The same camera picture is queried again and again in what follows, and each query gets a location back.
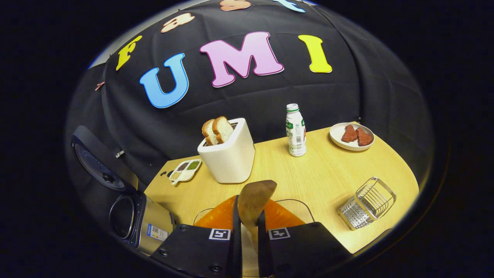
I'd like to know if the dark grey rice cooker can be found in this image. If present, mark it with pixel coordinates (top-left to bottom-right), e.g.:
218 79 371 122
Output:
71 125 176 255

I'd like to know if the wooden spoon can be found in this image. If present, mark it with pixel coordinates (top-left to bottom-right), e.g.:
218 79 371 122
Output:
237 180 277 255

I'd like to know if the white round plate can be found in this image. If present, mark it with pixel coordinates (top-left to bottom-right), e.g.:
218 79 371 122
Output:
329 122 375 151

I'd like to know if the white toaster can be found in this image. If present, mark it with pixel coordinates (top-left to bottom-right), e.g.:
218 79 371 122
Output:
197 118 255 184

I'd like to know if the white divided grain dish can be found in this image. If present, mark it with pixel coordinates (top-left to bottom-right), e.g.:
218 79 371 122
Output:
169 159 202 185

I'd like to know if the metal wire chopstick holder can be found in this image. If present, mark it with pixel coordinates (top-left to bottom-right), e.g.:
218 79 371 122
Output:
338 177 397 231

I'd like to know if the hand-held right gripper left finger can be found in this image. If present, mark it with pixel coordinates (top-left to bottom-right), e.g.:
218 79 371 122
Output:
150 195 243 278

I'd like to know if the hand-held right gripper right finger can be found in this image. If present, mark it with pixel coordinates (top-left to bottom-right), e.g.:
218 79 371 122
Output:
258 199 352 278

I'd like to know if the white milk bottle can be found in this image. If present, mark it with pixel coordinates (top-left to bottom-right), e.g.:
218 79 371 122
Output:
286 103 307 157

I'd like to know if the bread slice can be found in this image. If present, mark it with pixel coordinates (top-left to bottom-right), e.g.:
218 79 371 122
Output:
202 119 218 146
212 116 234 144

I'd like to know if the red meat piece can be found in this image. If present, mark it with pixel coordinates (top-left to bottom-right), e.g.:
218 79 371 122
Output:
341 124 358 143
356 127 373 146

